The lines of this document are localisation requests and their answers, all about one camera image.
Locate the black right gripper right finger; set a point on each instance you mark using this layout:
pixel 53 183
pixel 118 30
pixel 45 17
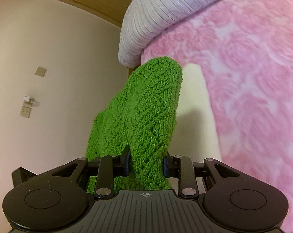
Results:
pixel 227 196

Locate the lavender striped duvet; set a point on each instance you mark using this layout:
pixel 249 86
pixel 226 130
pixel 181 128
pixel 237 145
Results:
pixel 144 20

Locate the white mattress sheet edge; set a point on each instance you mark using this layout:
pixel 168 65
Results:
pixel 195 134

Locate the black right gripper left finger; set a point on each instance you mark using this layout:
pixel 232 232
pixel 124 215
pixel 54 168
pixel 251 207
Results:
pixel 63 195

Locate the pink floral fleece blanket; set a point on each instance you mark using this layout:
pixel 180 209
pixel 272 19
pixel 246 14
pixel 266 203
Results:
pixel 245 51

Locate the wall socket plate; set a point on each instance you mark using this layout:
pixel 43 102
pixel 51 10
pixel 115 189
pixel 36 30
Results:
pixel 25 111

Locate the wall switch plate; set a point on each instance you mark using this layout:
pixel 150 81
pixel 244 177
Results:
pixel 40 71

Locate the white plug adapter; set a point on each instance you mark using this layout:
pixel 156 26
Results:
pixel 29 101

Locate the green knitted sweater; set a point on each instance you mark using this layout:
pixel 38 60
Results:
pixel 142 116

